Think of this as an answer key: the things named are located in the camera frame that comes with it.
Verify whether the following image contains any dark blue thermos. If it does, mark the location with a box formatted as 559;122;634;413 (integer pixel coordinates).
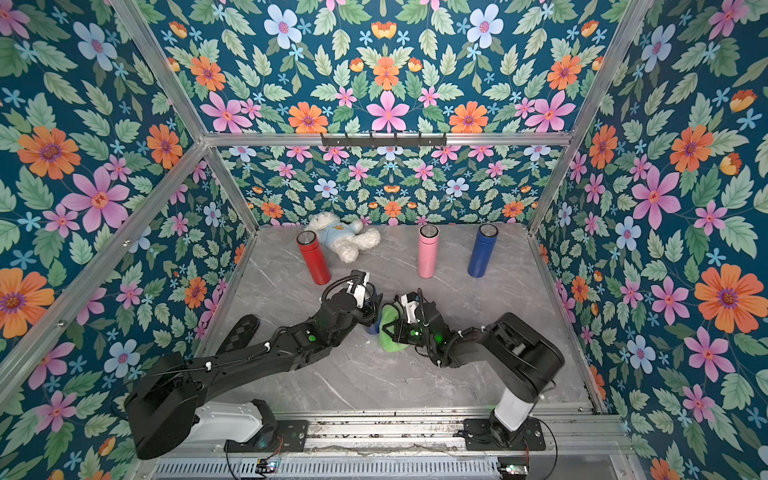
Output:
364;294;383;335

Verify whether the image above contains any green microfiber cloth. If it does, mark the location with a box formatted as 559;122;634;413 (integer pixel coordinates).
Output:
379;303;408;353

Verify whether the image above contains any red thermos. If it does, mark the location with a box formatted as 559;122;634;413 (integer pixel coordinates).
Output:
296;230;331;285

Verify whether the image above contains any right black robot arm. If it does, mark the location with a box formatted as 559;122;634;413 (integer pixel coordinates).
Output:
379;291;565;434

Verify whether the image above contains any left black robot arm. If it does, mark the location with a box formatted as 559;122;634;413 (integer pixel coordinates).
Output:
124;270;383;460

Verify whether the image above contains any pink thermos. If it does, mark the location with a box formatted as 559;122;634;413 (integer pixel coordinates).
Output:
418;225;439;279

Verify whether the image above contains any blue thermos right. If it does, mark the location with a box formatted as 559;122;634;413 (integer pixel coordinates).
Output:
467;223;499;278

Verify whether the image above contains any white teddy bear plush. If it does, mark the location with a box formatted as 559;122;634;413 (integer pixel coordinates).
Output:
305;212;381;264

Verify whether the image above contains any black checkered oval pad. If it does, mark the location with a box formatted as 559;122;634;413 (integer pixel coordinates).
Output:
216;314;260;355

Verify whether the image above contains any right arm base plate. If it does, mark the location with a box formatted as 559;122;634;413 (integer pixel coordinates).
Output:
455;417;546;452

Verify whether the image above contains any black wall hook rail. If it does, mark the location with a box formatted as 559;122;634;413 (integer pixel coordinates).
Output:
320;133;448;148

